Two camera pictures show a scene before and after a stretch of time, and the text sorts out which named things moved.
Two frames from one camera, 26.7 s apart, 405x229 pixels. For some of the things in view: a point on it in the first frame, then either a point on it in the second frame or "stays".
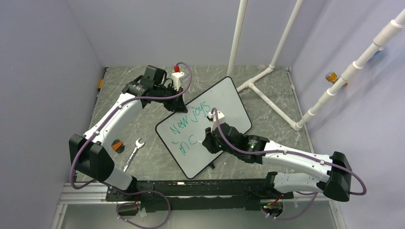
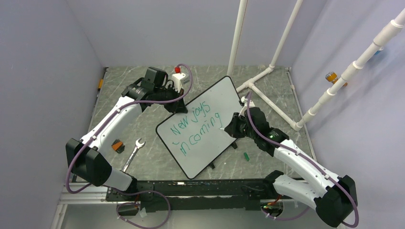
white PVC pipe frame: (395, 25) stays
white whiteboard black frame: (181, 131) stays
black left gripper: (177, 104) stays
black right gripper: (208, 141) -> (232, 128)
